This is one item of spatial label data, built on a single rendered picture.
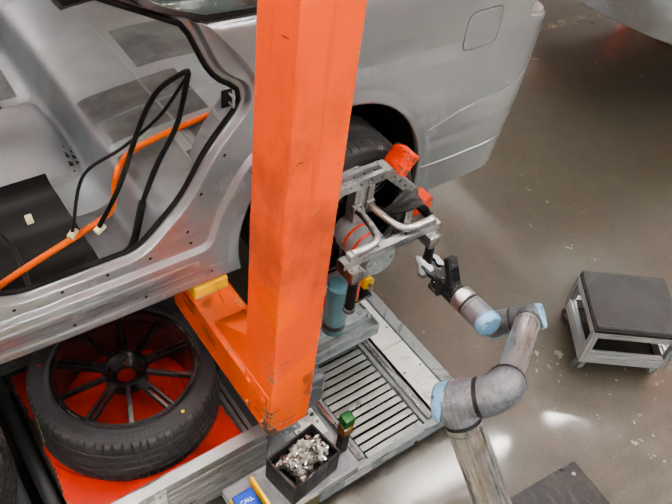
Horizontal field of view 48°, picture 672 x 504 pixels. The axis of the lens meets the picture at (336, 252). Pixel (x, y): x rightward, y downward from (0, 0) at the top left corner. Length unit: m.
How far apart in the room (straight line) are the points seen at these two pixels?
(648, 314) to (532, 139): 1.73
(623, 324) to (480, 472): 1.39
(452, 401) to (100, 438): 1.15
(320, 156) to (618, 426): 2.25
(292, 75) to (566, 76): 4.25
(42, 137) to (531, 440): 2.32
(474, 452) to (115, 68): 2.00
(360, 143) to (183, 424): 1.12
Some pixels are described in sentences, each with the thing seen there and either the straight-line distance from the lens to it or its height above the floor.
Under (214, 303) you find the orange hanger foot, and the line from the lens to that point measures 2.69.
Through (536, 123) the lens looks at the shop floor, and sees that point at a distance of 5.09.
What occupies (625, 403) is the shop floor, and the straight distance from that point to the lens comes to 3.67.
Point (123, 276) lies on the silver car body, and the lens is 2.47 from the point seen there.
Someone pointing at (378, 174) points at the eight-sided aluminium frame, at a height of 1.12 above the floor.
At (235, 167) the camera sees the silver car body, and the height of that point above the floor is 1.20.
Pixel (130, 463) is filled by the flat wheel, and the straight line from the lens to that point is 2.68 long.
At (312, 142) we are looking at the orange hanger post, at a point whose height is 1.72.
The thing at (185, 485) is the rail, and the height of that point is 0.34.
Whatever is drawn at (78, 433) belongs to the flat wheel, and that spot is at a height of 0.50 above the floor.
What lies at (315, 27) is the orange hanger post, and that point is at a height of 2.00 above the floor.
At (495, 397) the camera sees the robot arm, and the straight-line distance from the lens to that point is 2.15.
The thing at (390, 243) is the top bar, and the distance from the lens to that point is 2.53.
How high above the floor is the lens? 2.73
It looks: 45 degrees down
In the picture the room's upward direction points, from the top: 9 degrees clockwise
